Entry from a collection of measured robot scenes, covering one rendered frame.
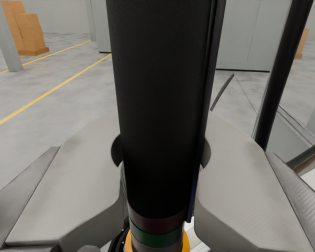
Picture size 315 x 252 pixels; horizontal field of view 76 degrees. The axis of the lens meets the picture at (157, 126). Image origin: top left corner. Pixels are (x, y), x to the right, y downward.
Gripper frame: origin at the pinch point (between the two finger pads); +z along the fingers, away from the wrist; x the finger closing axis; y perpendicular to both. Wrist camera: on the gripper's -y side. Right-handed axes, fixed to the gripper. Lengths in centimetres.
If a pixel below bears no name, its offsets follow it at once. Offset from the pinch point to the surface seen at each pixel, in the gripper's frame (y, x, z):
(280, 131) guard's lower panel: 61, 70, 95
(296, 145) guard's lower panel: 59, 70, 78
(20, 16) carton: 34, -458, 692
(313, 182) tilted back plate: 26.8, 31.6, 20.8
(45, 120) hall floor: 150, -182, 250
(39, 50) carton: 137, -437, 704
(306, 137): 51, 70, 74
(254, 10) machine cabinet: 11, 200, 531
